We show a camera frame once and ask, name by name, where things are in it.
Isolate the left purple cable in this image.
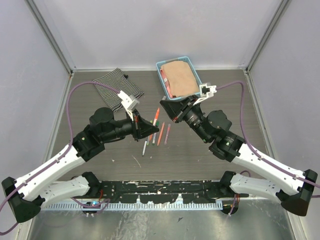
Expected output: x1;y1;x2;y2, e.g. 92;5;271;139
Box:
0;81;123;233

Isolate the grey slotted cable duct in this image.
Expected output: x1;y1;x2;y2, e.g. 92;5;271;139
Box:
44;199;223;212

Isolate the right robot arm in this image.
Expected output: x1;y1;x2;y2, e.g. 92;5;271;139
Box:
159;95;318;217

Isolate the orange highlighter pen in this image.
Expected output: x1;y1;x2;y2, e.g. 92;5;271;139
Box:
148;107;160;141

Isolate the salmon orange pen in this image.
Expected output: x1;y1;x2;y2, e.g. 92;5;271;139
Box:
157;122;165;146

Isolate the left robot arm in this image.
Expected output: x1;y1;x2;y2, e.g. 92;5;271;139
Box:
1;107;159;223

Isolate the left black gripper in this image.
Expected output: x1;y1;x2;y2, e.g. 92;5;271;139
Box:
102;108;160;142

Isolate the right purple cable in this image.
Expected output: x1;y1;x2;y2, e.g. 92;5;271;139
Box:
216;81;320;216

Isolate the purple highlighter pen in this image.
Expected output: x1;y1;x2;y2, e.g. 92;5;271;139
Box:
164;128;170;145

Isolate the white marker green end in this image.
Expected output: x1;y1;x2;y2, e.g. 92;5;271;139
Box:
152;133;157;146

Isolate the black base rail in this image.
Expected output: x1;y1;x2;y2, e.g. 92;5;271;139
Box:
82;178;241;205

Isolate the peach folded towel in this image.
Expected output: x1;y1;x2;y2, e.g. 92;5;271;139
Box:
160;60;199;98

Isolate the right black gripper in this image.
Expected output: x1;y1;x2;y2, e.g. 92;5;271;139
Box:
160;93;211;142

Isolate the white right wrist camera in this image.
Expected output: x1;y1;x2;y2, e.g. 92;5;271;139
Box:
193;83;217;106

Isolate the purple cable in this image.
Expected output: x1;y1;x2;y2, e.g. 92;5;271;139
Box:
216;81;320;216
0;81;123;233

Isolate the white pen blue end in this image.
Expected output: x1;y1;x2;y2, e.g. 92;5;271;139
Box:
142;140;148;156

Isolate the light blue plastic basket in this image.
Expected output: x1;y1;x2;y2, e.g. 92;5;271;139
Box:
156;56;202;101

